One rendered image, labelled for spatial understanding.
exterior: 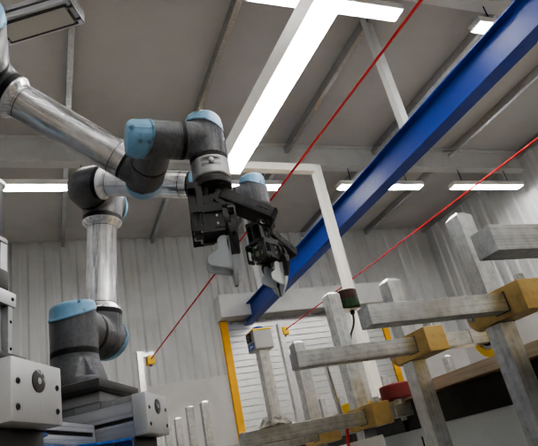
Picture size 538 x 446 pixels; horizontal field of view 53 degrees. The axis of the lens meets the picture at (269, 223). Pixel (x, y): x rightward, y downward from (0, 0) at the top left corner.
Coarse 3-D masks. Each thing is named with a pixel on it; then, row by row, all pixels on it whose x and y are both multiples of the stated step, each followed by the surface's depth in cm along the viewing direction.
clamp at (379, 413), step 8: (384, 400) 124; (360, 408) 126; (368, 408) 123; (376, 408) 123; (384, 408) 123; (368, 416) 123; (376, 416) 122; (384, 416) 122; (392, 416) 123; (368, 424) 123; (376, 424) 121; (384, 424) 122; (352, 432) 130
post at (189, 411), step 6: (186, 408) 262; (192, 408) 262; (186, 414) 262; (192, 414) 261; (192, 420) 259; (192, 426) 258; (192, 432) 257; (192, 438) 256; (192, 444) 254; (198, 444) 255
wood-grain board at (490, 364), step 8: (528, 344) 106; (536, 344) 105; (528, 352) 106; (536, 352) 105; (480, 360) 117; (488, 360) 115; (496, 360) 113; (464, 368) 122; (472, 368) 120; (480, 368) 117; (488, 368) 115; (496, 368) 113; (440, 376) 129; (448, 376) 126; (456, 376) 124; (464, 376) 122; (472, 376) 120; (480, 376) 122; (440, 384) 129; (448, 384) 126; (456, 384) 128; (408, 400) 143
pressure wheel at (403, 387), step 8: (392, 384) 129; (400, 384) 129; (408, 384) 130; (384, 392) 130; (392, 392) 129; (400, 392) 128; (408, 392) 129; (392, 400) 134; (400, 400) 130; (408, 424) 129
